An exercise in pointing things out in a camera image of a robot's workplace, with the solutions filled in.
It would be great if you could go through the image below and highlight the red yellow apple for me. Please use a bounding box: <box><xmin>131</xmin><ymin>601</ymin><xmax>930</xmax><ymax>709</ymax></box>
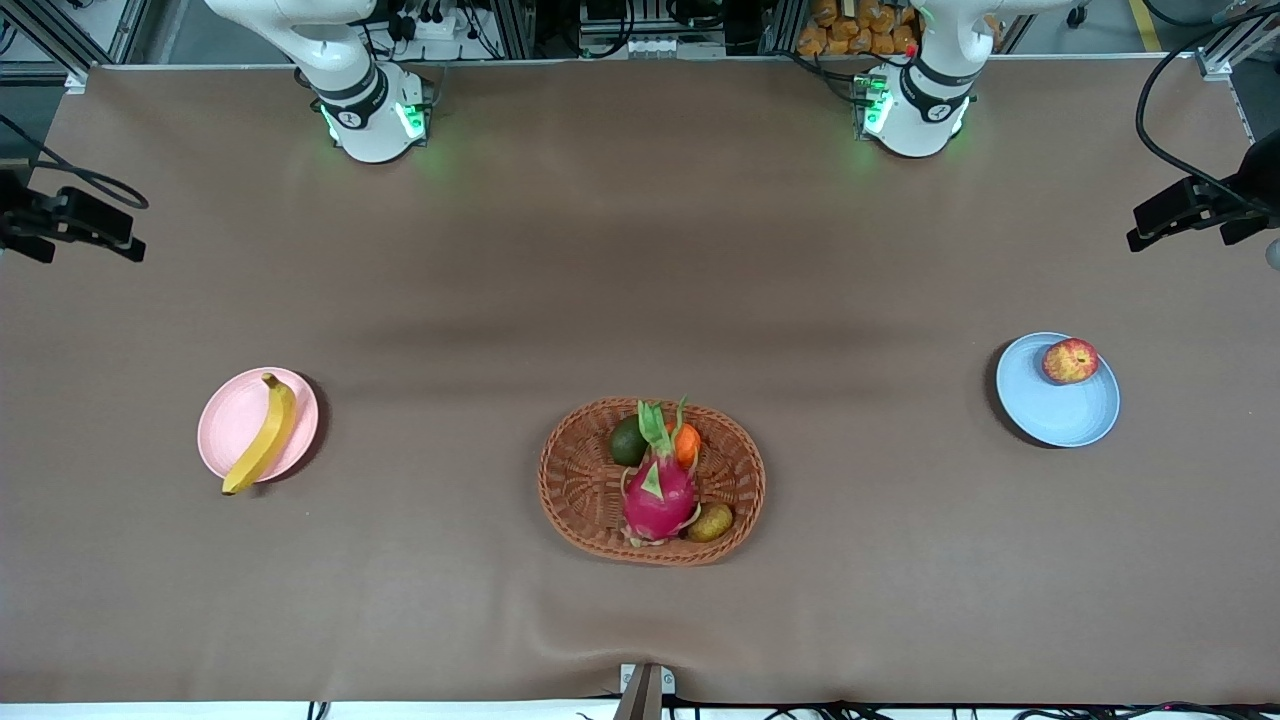
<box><xmin>1041</xmin><ymin>338</ymin><xmax>1100</xmax><ymax>386</ymax></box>

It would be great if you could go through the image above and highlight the yellow banana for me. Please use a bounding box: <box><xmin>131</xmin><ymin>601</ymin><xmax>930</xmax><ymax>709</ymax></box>
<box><xmin>221</xmin><ymin>373</ymin><xmax>298</xmax><ymax>497</ymax></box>

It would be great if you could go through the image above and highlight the pink round plate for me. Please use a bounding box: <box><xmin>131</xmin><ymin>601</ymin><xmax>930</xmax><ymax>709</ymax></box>
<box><xmin>197</xmin><ymin>367</ymin><xmax>320</xmax><ymax>485</ymax></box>

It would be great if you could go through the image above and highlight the light blue round plate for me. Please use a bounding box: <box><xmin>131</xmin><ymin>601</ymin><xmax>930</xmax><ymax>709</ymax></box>
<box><xmin>995</xmin><ymin>332</ymin><xmax>1121</xmax><ymax>449</ymax></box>

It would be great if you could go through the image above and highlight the pile of orange bags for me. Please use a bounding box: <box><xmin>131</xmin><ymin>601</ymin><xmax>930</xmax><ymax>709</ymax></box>
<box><xmin>797</xmin><ymin>0</ymin><xmax>921</xmax><ymax>57</ymax></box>

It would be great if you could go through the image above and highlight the white power strip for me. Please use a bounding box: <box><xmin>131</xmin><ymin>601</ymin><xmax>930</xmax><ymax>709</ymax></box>
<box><xmin>395</xmin><ymin>0</ymin><xmax>466</xmax><ymax>43</ymax></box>

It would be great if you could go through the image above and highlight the brown woven wicker basket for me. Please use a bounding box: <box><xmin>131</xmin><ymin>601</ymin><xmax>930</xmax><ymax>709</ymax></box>
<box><xmin>538</xmin><ymin>397</ymin><xmax>767</xmax><ymax>567</ymax></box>

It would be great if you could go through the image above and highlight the dark green avocado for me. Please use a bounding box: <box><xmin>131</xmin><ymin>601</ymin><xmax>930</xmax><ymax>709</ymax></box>
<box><xmin>608</xmin><ymin>414</ymin><xmax>651</xmax><ymax>468</ymax></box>

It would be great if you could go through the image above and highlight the brown kiwi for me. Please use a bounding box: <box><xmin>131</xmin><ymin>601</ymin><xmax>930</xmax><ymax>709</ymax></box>
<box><xmin>684</xmin><ymin>501</ymin><xmax>736</xmax><ymax>543</ymax></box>

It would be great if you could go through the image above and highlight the pink dragon fruit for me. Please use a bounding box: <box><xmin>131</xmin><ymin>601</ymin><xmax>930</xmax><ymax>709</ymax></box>
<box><xmin>618</xmin><ymin>398</ymin><xmax>703</xmax><ymax>547</ymax></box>

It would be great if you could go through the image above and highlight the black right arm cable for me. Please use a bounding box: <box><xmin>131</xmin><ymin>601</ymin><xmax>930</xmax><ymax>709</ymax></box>
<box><xmin>0</xmin><ymin>113</ymin><xmax>149</xmax><ymax>211</ymax></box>

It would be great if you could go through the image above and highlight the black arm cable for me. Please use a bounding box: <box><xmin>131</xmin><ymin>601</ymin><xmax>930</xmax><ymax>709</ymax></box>
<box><xmin>1135</xmin><ymin>5</ymin><xmax>1280</xmax><ymax>216</ymax></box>
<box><xmin>0</xmin><ymin>113</ymin><xmax>149</xmax><ymax>211</ymax></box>

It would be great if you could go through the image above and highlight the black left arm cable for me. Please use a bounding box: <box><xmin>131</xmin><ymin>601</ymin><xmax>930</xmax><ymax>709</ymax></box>
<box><xmin>1135</xmin><ymin>5</ymin><xmax>1280</xmax><ymax>216</ymax></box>

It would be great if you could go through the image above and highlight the aluminium frame profile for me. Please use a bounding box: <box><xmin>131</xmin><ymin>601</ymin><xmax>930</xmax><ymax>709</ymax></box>
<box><xmin>1197</xmin><ymin>15</ymin><xmax>1280</xmax><ymax>81</ymax></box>
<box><xmin>0</xmin><ymin>0</ymin><xmax>93</xmax><ymax>93</ymax></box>

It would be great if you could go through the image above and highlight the aluminium frame post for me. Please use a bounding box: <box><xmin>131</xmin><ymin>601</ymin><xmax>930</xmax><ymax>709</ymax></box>
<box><xmin>765</xmin><ymin>0</ymin><xmax>801</xmax><ymax>56</ymax></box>
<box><xmin>497</xmin><ymin>0</ymin><xmax>536</xmax><ymax>59</ymax></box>

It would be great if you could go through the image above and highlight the grey metal clamp bracket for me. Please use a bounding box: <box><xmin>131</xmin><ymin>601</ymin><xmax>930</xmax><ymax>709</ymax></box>
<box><xmin>618</xmin><ymin>662</ymin><xmax>677</xmax><ymax>720</ymax></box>

